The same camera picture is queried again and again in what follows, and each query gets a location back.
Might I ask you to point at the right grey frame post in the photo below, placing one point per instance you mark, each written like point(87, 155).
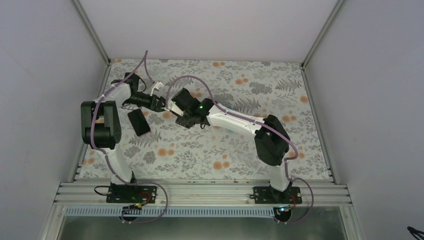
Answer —
point(327, 24)

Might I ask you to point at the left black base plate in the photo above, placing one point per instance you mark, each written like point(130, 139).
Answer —
point(126, 194)

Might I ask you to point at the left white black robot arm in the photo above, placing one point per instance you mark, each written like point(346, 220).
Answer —
point(101, 127)

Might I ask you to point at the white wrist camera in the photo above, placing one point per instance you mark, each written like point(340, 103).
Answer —
point(174, 107)
point(155, 87)

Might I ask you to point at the white slotted cable duct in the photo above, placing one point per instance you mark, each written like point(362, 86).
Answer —
point(172, 211)

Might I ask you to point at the magenta phone black screen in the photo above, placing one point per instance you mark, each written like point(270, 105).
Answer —
point(138, 122)

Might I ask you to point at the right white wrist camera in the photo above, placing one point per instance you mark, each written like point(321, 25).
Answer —
point(174, 107)

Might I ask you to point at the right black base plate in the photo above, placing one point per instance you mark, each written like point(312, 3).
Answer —
point(269, 195)

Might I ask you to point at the floral table mat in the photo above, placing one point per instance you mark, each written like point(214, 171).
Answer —
point(258, 89)

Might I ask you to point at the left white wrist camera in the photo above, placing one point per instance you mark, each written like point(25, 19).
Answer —
point(155, 87)

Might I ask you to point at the grey metal frame post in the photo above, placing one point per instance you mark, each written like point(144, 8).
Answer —
point(91, 31)

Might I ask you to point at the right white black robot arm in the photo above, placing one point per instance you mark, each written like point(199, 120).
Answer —
point(271, 140)

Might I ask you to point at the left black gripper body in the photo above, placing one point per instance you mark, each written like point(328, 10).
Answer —
point(149, 104)

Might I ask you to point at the aluminium front rail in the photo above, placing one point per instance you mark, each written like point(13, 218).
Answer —
point(220, 193)

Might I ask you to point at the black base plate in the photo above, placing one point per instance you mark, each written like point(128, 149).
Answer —
point(269, 195)
point(126, 194)

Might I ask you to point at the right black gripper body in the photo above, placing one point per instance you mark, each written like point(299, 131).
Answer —
point(185, 122)

